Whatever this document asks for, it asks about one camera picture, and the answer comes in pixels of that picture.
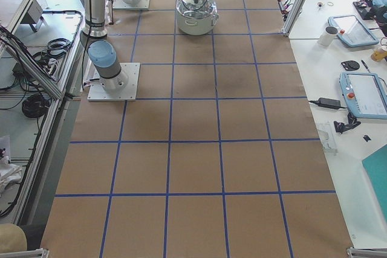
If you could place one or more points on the black pen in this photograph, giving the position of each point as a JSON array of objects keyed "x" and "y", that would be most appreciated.
[{"x": 365, "y": 65}]

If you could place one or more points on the yellow drink cup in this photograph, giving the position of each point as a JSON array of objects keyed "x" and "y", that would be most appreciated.
[{"x": 379, "y": 54}]

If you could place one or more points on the black round disc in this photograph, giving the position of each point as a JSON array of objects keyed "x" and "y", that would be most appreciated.
[{"x": 350, "y": 65}]

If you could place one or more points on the far teach pendant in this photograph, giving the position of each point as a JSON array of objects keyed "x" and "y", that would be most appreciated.
[{"x": 356, "y": 33}]

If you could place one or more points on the near teach pendant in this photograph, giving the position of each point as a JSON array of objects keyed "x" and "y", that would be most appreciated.
[{"x": 364, "y": 95}]

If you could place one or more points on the teach pendant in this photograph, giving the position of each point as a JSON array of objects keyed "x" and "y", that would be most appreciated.
[
  {"x": 364, "y": 95},
  {"x": 356, "y": 33}
]

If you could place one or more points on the pale green steel pot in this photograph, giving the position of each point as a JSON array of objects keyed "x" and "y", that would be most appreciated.
[{"x": 196, "y": 27}]

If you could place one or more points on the teal folder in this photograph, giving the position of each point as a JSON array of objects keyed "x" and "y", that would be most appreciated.
[{"x": 375, "y": 167}]

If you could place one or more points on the grey electrical box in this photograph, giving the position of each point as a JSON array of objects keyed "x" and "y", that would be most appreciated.
[{"x": 33, "y": 17}]

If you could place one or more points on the clear plastic holder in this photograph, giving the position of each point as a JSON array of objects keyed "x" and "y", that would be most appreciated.
[{"x": 327, "y": 138}]

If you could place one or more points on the white mug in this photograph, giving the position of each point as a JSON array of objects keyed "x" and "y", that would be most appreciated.
[{"x": 328, "y": 35}]

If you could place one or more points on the glass pot lid with knob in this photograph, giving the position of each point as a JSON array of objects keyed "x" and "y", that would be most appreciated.
[{"x": 200, "y": 10}]

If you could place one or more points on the black power adapter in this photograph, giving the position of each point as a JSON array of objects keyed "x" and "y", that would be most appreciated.
[{"x": 327, "y": 103}]

